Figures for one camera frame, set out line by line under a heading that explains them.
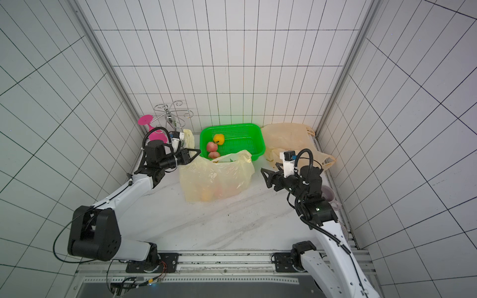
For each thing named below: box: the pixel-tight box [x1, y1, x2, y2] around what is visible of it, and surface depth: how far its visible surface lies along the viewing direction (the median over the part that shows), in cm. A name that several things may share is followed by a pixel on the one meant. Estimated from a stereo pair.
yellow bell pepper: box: [213, 134, 225, 146], surface depth 113 cm
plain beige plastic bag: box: [260, 122, 337, 170], surface depth 116 cm
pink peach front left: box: [208, 151, 220, 159], surface depth 103 cm
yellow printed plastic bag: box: [178, 128, 256, 202], surface depth 81 cm
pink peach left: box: [206, 141, 218, 153], surface depth 109 cm
